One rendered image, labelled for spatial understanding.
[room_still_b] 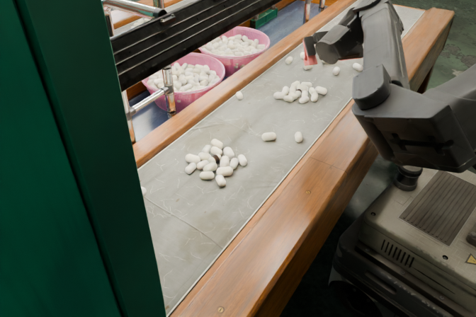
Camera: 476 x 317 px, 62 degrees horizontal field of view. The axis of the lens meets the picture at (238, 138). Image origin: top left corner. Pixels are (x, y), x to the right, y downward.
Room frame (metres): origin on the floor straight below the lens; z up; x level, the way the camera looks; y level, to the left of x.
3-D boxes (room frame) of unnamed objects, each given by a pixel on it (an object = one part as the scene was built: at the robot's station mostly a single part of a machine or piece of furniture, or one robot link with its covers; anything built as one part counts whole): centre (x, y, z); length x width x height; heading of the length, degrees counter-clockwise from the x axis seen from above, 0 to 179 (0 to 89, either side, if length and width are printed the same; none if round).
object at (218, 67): (1.12, 0.17, 0.72); 0.27 x 0.27 x 0.10
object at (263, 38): (1.35, 0.02, 0.72); 0.27 x 0.27 x 0.10
